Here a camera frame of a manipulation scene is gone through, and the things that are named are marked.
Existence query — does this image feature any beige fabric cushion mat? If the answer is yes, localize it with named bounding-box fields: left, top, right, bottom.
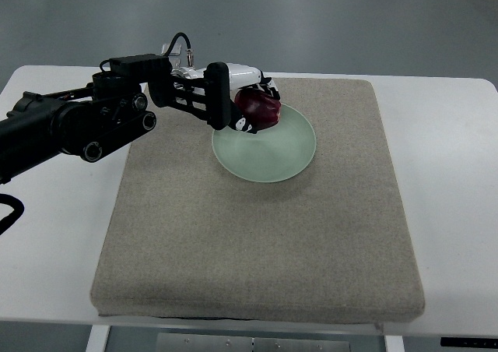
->
left=90, top=78, right=425, bottom=324

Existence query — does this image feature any light green plate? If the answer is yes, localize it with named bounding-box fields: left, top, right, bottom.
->
left=212, top=104, right=317, bottom=183

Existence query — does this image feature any lower silver floor socket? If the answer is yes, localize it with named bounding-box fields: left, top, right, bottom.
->
left=168, top=58, right=181, bottom=69

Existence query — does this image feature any upper silver floor socket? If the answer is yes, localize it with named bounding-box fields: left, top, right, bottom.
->
left=161, top=43, right=182, bottom=56

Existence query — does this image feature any white left table leg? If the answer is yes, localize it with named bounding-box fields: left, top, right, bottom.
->
left=85, top=326, right=110, bottom=352

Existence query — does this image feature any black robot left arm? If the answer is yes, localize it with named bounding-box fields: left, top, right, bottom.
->
left=1, top=32, right=191, bottom=184

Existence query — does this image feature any dark red apple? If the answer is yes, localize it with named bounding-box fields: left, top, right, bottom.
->
left=234, top=89, right=282, bottom=132

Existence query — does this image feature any white table leg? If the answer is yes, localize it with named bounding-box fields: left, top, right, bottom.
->
left=85, top=326, right=110, bottom=352
left=384, top=336, right=405, bottom=352

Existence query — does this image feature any silver floor socket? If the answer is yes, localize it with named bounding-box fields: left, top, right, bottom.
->
left=168, top=58, right=181, bottom=69
left=161, top=43, right=182, bottom=56

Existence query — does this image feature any grey metal table crossbar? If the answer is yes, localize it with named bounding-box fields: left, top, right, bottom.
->
left=156, top=333, right=351, bottom=352

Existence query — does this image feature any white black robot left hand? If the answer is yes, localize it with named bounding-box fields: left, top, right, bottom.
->
left=167, top=61, right=282, bottom=135

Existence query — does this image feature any white right table leg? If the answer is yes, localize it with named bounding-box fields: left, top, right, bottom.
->
left=384, top=336, right=405, bottom=352

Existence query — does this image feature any black table control panel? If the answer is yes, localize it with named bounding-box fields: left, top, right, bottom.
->
left=440, top=337, right=498, bottom=349

